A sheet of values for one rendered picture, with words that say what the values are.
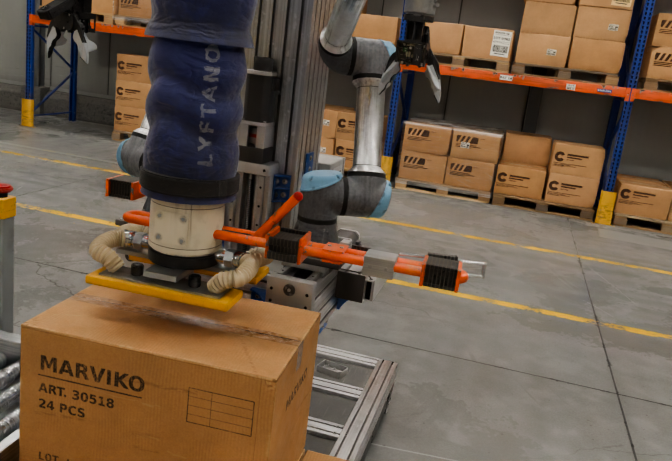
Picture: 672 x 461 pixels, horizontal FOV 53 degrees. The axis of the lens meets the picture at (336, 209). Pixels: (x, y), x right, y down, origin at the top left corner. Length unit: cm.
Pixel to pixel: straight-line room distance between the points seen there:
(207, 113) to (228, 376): 56
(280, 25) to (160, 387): 114
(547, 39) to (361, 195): 666
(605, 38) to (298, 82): 666
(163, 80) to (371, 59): 75
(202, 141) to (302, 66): 70
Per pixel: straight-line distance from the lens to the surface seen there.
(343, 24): 187
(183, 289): 152
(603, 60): 850
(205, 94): 146
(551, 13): 849
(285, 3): 212
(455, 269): 145
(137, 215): 164
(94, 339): 158
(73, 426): 170
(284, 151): 213
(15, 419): 210
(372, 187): 195
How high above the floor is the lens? 162
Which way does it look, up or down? 13 degrees down
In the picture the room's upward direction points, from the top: 7 degrees clockwise
